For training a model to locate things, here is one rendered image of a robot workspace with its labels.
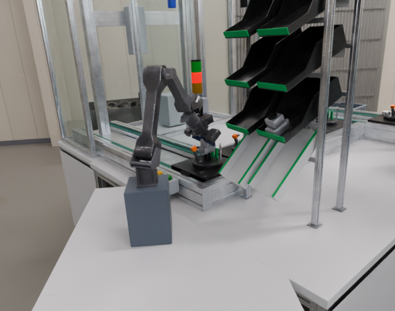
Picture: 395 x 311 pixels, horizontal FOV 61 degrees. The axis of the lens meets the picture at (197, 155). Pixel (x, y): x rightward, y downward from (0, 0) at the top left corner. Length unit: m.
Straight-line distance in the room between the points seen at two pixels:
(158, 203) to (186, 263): 0.21
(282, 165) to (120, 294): 0.67
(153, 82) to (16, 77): 5.02
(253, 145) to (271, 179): 0.19
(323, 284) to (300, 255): 0.13
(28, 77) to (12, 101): 0.49
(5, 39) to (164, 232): 5.21
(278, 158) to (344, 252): 0.37
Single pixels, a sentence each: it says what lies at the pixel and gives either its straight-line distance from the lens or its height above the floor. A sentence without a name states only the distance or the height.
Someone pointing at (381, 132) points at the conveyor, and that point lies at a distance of 2.34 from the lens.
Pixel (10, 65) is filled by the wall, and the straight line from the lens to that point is 6.08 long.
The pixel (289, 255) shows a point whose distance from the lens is 1.14.
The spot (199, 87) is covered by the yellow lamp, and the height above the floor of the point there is 1.29.
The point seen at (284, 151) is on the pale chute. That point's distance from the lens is 1.26.
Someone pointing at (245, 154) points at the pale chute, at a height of 1.07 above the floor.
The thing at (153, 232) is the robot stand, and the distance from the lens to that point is 1.16.
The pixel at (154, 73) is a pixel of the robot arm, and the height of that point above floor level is 1.41.
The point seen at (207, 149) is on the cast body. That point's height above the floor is 1.05.
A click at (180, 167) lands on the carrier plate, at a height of 0.97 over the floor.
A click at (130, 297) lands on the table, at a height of 0.86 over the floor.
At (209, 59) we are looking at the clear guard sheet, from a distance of 2.94.
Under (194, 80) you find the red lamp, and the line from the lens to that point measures 1.65.
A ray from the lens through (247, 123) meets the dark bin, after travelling 1.25.
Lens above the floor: 1.51
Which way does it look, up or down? 19 degrees down
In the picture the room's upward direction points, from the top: 3 degrees counter-clockwise
